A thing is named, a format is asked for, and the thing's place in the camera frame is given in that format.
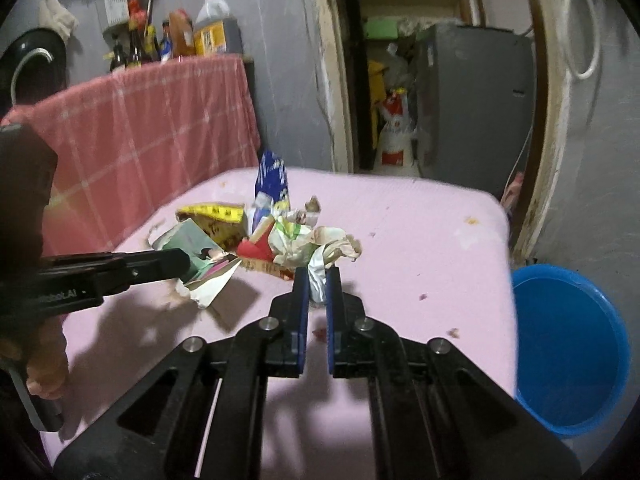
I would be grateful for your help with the orange bottle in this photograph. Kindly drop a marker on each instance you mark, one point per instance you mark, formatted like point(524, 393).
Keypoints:
point(181, 35)

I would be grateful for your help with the red capped dark bottle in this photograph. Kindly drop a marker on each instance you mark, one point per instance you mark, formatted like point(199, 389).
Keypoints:
point(135, 45)

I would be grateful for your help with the beige white wrapper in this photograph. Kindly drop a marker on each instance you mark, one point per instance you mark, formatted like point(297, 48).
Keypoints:
point(335, 245)

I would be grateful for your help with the small dark bottle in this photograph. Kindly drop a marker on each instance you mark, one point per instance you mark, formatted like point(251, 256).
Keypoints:
point(117, 60)

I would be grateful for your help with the green box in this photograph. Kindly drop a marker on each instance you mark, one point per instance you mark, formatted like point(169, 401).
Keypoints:
point(390, 28)

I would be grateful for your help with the person's left hand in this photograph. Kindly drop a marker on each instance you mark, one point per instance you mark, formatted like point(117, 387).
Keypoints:
point(47, 360)

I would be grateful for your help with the blue plastic bucket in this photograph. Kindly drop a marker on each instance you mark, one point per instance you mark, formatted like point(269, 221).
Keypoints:
point(565, 350)

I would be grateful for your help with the green white crumpled wrapper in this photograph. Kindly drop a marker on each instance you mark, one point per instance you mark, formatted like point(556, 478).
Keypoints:
point(290, 240)

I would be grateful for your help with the pink table cover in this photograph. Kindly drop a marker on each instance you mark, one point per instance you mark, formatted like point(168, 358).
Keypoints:
point(425, 240)

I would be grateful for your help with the red wrapper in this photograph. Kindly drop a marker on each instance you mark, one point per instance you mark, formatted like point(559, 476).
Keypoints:
point(250, 249)

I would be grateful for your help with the red checked cloth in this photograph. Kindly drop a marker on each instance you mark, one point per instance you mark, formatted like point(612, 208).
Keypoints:
point(150, 125)

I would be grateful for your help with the white sack with red print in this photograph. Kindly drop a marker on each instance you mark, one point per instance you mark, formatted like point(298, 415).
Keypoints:
point(395, 145)

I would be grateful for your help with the yellow wrapper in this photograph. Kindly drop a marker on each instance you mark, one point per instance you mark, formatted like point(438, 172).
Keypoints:
point(215, 212)

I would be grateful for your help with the blue capped bottle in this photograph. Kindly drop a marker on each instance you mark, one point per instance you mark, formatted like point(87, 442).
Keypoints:
point(166, 45)

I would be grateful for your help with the wooden door frame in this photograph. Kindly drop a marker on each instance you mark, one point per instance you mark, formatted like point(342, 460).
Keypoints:
point(336, 110)

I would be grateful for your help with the blue snack packet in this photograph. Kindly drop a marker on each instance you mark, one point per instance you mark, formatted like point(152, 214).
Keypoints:
point(270, 175)

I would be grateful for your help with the torn green white paper carton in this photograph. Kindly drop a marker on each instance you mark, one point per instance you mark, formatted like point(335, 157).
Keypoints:
point(185, 240)

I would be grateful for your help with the dark wooden door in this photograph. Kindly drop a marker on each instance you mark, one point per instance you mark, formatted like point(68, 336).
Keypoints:
point(350, 60)

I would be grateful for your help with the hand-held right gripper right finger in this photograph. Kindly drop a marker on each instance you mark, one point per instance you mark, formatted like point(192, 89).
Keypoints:
point(333, 315)

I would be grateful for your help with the black wok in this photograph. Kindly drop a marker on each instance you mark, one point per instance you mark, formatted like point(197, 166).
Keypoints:
point(50, 40)

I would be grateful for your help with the hanging white cloth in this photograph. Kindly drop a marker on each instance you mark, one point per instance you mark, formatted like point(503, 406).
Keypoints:
point(57, 15)

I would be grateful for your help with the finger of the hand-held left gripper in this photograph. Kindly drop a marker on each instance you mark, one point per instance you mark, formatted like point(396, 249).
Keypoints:
point(150, 262)

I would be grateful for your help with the yellow bag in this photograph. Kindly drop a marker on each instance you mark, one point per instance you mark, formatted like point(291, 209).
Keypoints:
point(375, 75)

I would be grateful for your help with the grey refrigerator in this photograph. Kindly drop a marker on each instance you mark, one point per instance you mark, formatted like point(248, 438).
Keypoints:
point(475, 110)

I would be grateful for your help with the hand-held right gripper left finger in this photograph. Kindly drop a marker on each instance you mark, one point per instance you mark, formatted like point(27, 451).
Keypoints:
point(300, 305)

